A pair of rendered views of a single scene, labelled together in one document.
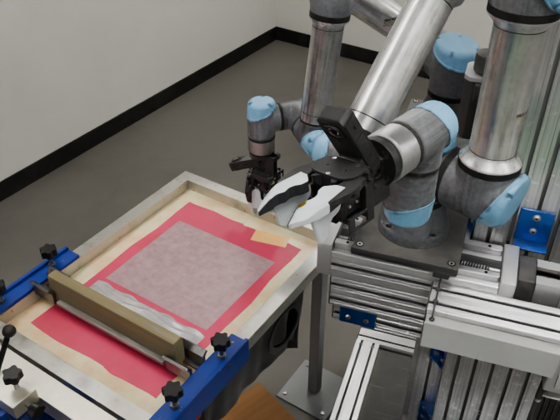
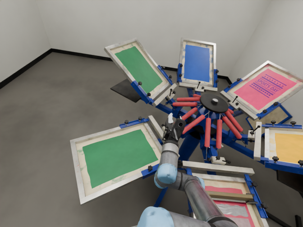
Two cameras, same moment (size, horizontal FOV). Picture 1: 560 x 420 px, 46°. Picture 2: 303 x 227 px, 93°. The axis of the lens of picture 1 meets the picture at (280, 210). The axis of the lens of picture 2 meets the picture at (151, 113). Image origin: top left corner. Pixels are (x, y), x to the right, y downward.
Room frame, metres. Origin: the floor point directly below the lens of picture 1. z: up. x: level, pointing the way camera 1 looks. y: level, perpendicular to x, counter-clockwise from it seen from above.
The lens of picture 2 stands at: (1.01, -0.48, 2.21)
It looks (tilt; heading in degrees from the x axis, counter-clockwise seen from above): 43 degrees down; 141
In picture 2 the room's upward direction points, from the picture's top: 12 degrees clockwise
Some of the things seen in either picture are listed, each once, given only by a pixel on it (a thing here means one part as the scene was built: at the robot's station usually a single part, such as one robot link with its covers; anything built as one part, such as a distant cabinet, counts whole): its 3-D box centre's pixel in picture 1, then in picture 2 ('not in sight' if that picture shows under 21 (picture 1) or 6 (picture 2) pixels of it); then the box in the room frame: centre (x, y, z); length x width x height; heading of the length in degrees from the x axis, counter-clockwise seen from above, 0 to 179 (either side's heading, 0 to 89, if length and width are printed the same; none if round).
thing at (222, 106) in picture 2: not in sight; (193, 137); (0.40, 0.86, 0.68); 0.40 x 0.40 x 1.35
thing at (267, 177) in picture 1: (264, 169); not in sight; (1.57, 0.04, 1.12); 0.09 x 0.08 x 0.12; 57
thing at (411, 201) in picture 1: (402, 185); (167, 177); (0.86, -0.19, 1.55); 0.11 x 0.08 x 0.11; 47
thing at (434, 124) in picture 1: (419, 135); (167, 167); (0.85, -0.21, 1.65); 0.11 x 0.08 x 0.09; 137
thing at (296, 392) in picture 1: (318, 303); not in sight; (1.68, -0.14, 0.48); 0.22 x 0.22 x 0.96; 57
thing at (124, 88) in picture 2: not in sight; (155, 103); (-0.20, 0.56, 0.91); 1.34 x 0.41 x 0.08; 27
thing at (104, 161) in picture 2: not in sight; (135, 142); (0.34, -0.05, 1.05); 1.08 x 0.61 x 0.23; 87
